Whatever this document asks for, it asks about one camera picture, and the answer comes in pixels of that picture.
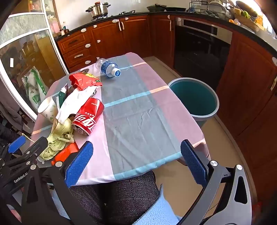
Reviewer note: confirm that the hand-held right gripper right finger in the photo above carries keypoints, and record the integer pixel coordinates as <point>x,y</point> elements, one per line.
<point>193,162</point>

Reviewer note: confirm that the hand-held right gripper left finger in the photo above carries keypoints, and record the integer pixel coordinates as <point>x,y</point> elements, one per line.
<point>79,164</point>

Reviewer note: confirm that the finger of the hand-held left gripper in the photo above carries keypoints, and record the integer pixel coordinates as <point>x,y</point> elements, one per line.
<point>35,147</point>
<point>16,145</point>

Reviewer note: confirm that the orange plastic bag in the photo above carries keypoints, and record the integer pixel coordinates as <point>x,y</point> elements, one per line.
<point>67,151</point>

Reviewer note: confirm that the pale yellow ribbon bundle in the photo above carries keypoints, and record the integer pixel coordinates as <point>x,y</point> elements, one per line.
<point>58,134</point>

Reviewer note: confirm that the white paper cup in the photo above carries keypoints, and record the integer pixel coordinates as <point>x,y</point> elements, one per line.
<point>47,108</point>

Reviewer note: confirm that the red soda can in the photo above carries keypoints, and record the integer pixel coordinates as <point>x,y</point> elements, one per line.
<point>88,116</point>

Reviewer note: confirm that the dark green wrapper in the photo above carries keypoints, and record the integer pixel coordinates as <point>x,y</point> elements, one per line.
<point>61,96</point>

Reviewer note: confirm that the white tissue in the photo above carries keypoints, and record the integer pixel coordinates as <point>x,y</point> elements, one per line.
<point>71,101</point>

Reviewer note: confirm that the teal trash bin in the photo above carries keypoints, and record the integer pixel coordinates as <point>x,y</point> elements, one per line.
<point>190,95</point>

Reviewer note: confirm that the red snack bag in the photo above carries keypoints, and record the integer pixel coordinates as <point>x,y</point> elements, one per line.
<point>83,81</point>

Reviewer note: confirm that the clear plastic water bottle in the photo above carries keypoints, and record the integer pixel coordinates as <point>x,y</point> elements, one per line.
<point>107,67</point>

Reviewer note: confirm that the dark cloth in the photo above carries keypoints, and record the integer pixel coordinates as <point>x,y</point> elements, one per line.
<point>6,132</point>

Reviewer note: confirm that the person's leg in dark trousers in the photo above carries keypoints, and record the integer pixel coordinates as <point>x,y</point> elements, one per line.
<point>121,194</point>

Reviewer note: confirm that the green white plastic bag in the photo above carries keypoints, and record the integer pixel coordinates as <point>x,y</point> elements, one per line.
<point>34,90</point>

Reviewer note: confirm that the light blue fleece garment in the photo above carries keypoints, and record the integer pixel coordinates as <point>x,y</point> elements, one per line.
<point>160,209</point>

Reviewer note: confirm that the plaid pink grey tablecloth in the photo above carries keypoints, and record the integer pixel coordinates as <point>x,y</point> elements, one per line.
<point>134,112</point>

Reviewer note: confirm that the glass door cabinet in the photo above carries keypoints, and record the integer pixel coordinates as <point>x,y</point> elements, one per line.
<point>19,54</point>

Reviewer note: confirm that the large wooden panel cabinet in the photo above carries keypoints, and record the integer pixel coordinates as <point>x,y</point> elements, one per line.
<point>248,86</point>

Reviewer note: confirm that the wooden drawer cabinet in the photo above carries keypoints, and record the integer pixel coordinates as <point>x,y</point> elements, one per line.
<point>73,49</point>

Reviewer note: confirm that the black built-in oven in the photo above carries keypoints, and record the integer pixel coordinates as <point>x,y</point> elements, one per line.
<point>199,52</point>

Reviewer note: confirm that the small condiment bottle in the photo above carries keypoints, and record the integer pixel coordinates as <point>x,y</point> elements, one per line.
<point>64,28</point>

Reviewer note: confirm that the wooden door cabinet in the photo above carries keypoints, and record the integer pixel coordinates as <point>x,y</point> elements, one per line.
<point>134,34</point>

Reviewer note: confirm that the wicker fruit basket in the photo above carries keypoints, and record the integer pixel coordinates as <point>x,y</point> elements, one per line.
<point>246,20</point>

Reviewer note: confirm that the steel cooking pot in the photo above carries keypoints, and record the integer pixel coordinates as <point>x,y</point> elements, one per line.
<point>99,9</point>

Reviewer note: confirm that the gas stove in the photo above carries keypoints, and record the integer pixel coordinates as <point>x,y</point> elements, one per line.
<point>121,15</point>

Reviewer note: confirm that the black wok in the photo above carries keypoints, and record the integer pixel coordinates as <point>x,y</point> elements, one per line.
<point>160,8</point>

